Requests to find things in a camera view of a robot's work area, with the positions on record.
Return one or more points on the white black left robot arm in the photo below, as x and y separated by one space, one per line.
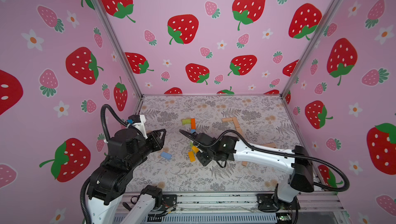
102 192

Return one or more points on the aluminium corner post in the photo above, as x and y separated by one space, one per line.
104 18
326 18

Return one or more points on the short yellow wooden block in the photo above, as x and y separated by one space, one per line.
195 149

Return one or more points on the aluminium corner post right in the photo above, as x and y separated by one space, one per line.
326 18

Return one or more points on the aluminium corner post left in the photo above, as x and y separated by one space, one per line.
104 18

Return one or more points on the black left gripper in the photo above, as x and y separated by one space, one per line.
152 139

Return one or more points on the long yellow wooden block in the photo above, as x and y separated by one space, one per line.
191 156

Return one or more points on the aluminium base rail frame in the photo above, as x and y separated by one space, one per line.
217 208

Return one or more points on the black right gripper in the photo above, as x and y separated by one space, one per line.
205 145

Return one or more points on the orange wooden block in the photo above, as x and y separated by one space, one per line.
193 124

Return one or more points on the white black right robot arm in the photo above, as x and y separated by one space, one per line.
299 173

